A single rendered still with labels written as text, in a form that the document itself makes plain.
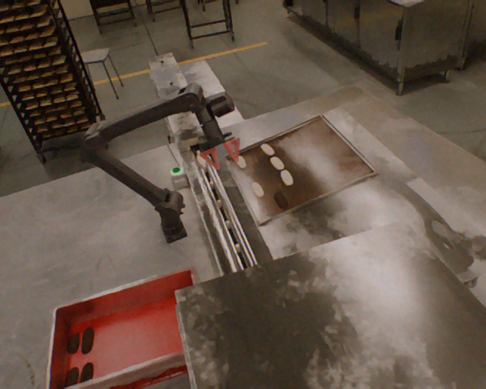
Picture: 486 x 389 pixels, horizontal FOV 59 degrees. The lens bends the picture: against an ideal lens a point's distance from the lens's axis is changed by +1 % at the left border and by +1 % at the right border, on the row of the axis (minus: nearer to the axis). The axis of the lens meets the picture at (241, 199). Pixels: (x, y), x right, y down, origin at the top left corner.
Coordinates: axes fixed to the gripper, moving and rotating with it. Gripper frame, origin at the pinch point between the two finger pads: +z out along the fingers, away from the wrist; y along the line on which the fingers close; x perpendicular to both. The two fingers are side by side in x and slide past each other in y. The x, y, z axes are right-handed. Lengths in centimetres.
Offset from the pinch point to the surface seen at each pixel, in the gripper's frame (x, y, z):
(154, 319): 34, 26, 37
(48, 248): 32, 81, 4
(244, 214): -21.5, 23.1, 24.1
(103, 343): 49, 34, 36
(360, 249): 28, -53, 24
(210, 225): -5.3, 27.1, 21.0
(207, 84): -113, 97, -43
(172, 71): -101, 110, -60
